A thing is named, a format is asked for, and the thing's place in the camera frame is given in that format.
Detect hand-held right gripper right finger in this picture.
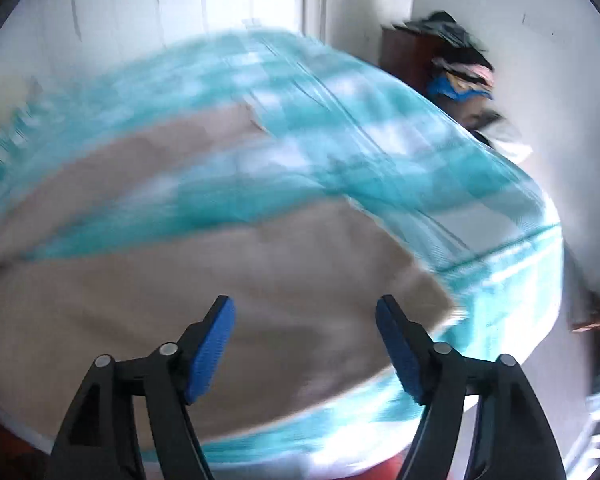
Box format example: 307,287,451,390
375,295,567,480

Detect dark wooden cabinet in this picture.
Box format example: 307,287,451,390
380,27,441,96

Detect teal white plaid blanket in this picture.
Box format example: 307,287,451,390
0,27,566,471

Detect pile of clothes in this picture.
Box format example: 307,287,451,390
395,10,523,143

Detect beige pants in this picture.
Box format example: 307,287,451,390
0,102,456,441

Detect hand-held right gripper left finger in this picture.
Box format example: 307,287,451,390
50,295,237,480

